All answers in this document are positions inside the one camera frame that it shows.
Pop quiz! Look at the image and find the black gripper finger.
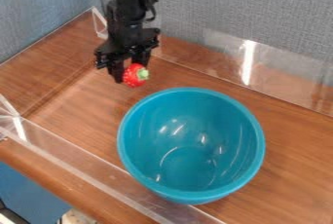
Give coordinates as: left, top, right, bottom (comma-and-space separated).
107, 59, 125, 84
134, 48, 151, 67

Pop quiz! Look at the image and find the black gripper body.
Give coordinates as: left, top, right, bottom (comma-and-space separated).
94, 19, 161, 69

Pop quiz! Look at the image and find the red toy strawberry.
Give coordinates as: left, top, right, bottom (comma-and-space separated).
122, 63, 150, 88

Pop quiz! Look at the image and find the blue plastic bowl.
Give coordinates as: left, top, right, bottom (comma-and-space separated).
118, 87, 265, 205

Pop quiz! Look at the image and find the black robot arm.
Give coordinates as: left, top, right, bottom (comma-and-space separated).
94, 0, 161, 83

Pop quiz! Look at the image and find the clear acrylic front barrier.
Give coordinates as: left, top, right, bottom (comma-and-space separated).
0, 118, 226, 224

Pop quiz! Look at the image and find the clear acrylic barrier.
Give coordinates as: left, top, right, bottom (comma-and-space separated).
0, 118, 226, 224
154, 29, 333, 117

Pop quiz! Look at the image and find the clear acrylic back barrier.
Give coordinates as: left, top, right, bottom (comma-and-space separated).
154, 29, 333, 117

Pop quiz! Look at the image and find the clear acrylic corner bracket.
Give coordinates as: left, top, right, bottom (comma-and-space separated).
91, 7, 108, 40

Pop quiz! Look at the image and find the black cable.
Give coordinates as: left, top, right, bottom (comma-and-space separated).
145, 5, 159, 22

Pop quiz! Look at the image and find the clear acrylic left bracket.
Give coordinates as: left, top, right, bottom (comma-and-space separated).
0, 94, 27, 141

